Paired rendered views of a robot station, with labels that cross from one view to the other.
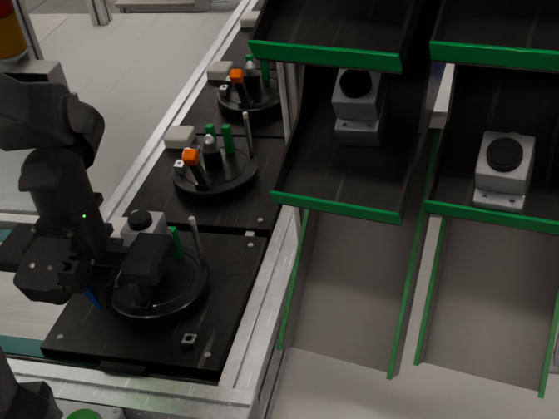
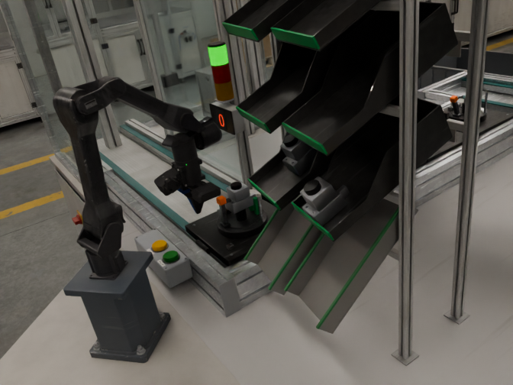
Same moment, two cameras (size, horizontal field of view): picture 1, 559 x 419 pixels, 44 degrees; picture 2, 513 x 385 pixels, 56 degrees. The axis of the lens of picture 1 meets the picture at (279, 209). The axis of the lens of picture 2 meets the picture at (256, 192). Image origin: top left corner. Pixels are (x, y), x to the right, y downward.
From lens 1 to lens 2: 0.63 m
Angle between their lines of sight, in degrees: 36
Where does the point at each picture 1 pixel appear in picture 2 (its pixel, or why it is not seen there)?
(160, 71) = not seen: hidden behind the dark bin
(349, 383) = (295, 307)
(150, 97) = not seen: hidden behind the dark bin
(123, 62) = not seen: hidden behind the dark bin
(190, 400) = (212, 268)
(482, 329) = (326, 291)
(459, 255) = (336, 250)
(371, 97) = (291, 148)
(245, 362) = (244, 266)
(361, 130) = (289, 163)
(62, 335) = (195, 224)
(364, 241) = (302, 227)
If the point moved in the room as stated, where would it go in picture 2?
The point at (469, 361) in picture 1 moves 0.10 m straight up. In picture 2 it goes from (314, 303) to (309, 263)
